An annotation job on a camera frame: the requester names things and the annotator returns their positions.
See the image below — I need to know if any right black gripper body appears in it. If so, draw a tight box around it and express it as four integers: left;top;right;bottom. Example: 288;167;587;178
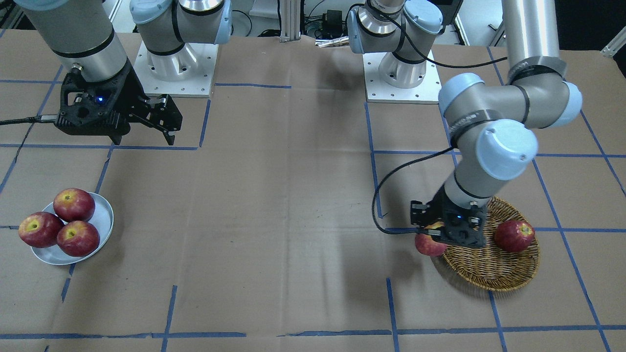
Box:
53;62;152;145

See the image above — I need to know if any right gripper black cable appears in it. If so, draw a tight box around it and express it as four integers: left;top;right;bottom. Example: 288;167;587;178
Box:
0;114;58;126

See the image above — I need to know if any red apple plate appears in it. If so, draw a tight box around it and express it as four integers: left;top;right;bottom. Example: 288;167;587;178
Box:
18;212;64;249
57;220;100;258
53;188;95;222

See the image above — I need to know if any aluminium frame post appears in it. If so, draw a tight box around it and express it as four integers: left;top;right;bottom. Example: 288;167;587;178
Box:
277;0;304;43

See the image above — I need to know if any red apple plate front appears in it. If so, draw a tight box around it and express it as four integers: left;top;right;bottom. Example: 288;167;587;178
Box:
57;220;100;258

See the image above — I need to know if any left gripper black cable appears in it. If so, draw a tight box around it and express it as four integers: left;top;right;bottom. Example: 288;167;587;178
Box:
345;4;508;235

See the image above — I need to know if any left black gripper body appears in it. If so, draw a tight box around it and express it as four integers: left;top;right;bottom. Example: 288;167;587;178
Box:
410;189;487;249

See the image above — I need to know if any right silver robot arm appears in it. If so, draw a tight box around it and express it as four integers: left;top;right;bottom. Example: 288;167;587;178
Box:
17;0;232;145

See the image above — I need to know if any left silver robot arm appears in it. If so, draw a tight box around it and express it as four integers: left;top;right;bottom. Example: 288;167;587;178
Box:
346;0;582;249

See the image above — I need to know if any woven wicker basket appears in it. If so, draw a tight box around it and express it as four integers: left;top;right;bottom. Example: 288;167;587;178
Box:
431;197;541;292

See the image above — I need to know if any red apple plate back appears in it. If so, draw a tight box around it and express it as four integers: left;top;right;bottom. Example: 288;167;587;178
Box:
53;188;95;222

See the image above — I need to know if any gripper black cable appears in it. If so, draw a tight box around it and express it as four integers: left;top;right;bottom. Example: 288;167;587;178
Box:
345;4;508;235
0;114;58;126

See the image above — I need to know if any red yellow apple carried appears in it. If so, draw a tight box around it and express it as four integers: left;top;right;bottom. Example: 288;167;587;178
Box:
414;233;447;256

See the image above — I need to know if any red apple in basket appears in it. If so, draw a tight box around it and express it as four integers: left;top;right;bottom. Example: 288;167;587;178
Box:
493;220;535;253

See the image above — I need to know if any light blue plate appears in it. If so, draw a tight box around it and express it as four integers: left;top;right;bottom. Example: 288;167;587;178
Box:
31;189;114;265

